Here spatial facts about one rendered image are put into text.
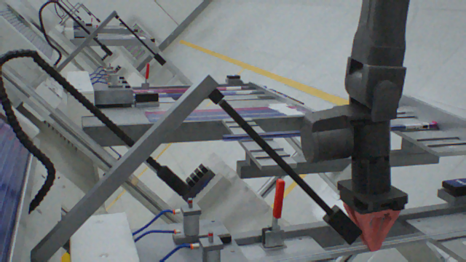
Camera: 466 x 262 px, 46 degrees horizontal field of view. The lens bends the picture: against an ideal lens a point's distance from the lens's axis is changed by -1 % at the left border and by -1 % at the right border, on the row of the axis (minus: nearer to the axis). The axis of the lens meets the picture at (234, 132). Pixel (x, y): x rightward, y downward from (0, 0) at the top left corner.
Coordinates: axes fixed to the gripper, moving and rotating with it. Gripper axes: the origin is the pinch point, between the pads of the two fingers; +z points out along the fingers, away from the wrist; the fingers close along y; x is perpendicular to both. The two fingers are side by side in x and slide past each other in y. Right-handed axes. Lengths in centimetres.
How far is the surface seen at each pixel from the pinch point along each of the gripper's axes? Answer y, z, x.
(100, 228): -2.2, -9.1, -39.5
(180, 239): 1.5, -7.3, -29.4
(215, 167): -142, 28, 9
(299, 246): -4.4, 0.3, -10.1
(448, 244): 2.3, 1.5, 12.2
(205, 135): -85, 0, -6
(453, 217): -6.2, 1.7, 19.4
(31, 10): -435, -41, -71
